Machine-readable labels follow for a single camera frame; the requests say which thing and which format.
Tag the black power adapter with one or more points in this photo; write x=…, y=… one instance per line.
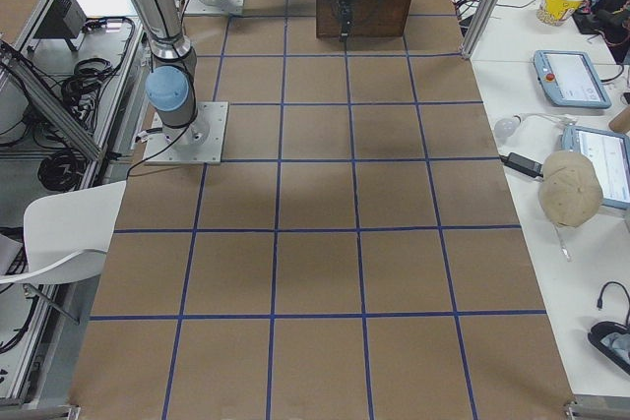
x=522, y=164

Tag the blue teach pendant near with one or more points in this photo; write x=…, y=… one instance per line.
x=609, y=154

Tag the beige baseball cap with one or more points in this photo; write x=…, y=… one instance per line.
x=570, y=193

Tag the blue teach pendant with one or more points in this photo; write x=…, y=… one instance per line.
x=609, y=154
x=569, y=79

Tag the blue teach pendant far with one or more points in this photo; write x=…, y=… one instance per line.
x=569, y=79

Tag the black open case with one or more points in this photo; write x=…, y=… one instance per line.
x=612, y=340

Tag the yellow popcorn bucket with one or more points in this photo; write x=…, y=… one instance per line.
x=556, y=12

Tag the cardboard tube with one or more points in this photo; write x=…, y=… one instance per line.
x=621, y=122

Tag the brown wooden drawer cabinet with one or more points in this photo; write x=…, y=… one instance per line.
x=369, y=18

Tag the white light bulb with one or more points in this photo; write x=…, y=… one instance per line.
x=506, y=127

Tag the white plastic chair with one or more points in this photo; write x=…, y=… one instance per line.
x=67, y=236

